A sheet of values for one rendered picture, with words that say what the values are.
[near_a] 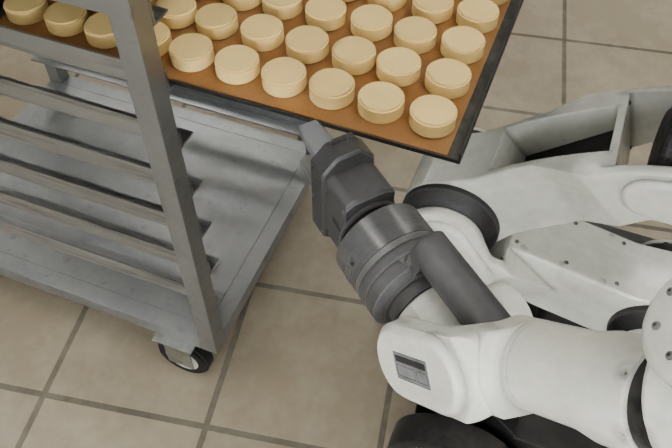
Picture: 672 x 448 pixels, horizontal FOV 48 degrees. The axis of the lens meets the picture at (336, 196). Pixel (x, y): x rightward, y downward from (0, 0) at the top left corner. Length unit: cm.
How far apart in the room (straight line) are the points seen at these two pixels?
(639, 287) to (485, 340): 63
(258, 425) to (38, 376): 41
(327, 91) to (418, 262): 27
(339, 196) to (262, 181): 80
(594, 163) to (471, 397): 45
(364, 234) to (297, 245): 90
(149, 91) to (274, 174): 67
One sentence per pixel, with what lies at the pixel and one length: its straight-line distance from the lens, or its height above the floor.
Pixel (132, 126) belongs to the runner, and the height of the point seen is 60.
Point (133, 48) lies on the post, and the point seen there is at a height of 76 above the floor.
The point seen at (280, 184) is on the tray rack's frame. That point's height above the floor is 15.
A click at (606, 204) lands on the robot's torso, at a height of 55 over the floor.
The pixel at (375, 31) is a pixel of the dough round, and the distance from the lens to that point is 89.
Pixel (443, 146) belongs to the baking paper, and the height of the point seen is 68.
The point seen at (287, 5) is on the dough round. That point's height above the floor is 70.
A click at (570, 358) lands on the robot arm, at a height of 82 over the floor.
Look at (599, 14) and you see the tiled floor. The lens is 222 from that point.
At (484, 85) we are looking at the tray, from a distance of 86.
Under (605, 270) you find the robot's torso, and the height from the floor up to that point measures 35.
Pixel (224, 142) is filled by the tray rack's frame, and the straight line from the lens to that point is 154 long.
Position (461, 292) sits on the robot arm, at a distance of 58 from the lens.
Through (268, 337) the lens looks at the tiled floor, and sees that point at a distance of 143.
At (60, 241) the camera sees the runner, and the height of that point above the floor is 26.
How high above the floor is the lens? 124
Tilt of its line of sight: 50 degrees down
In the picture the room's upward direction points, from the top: straight up
